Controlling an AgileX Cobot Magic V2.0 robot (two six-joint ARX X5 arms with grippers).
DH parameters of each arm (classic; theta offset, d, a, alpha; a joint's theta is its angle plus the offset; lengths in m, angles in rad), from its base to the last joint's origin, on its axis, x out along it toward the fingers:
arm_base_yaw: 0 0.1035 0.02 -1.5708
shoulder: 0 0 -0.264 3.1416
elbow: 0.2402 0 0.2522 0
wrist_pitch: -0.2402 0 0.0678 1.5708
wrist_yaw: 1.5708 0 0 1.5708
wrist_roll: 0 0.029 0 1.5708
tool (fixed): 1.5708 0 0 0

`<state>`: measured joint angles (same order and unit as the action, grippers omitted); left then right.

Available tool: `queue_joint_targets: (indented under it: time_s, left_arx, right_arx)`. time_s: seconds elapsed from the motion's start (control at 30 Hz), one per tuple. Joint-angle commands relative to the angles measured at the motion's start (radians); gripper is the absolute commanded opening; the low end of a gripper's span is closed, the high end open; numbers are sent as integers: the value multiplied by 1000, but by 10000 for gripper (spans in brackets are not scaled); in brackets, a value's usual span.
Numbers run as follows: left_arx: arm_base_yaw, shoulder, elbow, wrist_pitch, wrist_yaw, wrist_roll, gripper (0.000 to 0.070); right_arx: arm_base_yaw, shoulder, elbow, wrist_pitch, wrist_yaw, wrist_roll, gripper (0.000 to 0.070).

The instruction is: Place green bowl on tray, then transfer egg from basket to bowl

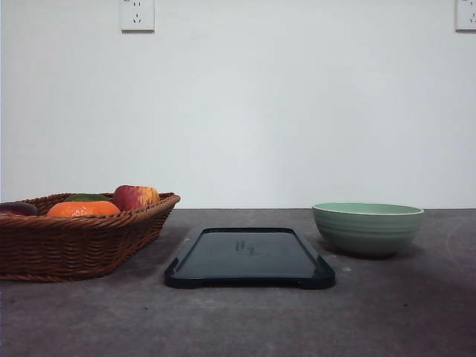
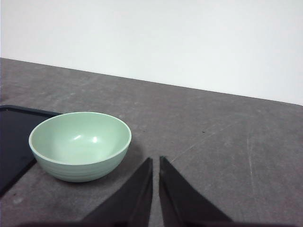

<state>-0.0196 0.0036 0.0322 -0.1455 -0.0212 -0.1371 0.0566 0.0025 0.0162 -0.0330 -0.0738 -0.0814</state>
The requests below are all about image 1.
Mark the dark green fruit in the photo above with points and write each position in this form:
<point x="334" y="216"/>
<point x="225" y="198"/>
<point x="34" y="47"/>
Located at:
<point x="85" y="197"/>

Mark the orange tangerine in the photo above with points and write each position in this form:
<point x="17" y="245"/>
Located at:
<point x="83" y="208"/>

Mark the brown wicker basket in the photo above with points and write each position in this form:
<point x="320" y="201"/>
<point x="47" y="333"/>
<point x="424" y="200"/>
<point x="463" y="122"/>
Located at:
<point x="79" y="236"/>

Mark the white wall socket left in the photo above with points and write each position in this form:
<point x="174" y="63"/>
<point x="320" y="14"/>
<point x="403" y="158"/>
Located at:
<point x="137" y="16"/>

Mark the dark purple fruit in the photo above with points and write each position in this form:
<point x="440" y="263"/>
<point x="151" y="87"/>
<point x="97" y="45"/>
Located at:
<point x="18" y="208"/>

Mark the green ceramic bowl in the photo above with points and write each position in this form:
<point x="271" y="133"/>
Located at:
<point x="367" y="229"/>

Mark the white wall socket right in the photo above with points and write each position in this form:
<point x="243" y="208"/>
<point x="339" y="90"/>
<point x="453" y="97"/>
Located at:
<point x="464" y="17"/>

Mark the white wall socket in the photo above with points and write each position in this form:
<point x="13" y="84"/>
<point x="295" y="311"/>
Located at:
<point x="464" y="17"/>
<point x="137" y="16"/>

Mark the red yellow apple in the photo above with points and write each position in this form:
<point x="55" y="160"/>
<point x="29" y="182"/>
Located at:
<point x="131" y="197"/>

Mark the dark blue rectangular tray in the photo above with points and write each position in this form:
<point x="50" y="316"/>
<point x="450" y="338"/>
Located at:
<point x="250" y="257"/>

